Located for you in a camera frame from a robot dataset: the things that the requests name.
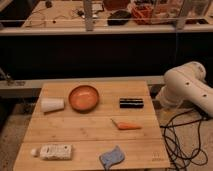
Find black bag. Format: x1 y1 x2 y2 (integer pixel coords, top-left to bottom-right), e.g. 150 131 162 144
107 10 131 26

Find orange carrot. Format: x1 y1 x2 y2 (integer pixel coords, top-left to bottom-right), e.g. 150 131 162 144
111 119 142 130

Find orange crate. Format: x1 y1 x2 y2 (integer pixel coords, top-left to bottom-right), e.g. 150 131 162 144
131 5 153 25

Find white paper cup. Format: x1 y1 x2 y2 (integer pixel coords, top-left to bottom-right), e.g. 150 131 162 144
41 98 65 113

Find grey metal post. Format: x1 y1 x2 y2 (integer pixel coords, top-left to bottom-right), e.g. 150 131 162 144
83 0 93 31

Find black cable bundle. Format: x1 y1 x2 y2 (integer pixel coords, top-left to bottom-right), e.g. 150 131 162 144
159 107 210 171

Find white tube with cap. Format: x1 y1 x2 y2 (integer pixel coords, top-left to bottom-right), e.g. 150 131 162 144
30 144 72 160

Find black rectangular box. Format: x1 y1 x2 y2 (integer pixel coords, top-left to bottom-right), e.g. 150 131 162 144
119 98 144 108

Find blue cloth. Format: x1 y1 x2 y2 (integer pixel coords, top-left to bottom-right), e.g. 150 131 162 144
99 146 125 171

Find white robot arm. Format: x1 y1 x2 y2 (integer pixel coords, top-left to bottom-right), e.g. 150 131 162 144
156 61 213 117

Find orange bowl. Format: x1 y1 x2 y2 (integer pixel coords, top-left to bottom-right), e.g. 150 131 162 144
68 85 99 113

